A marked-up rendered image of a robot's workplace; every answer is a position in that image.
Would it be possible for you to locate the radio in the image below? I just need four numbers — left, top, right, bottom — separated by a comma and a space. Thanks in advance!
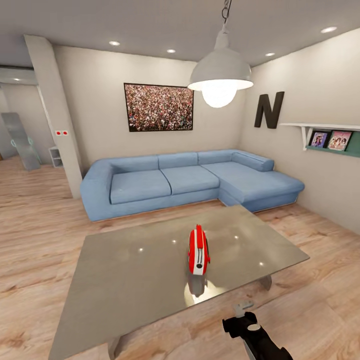
188, 225, 211, 276

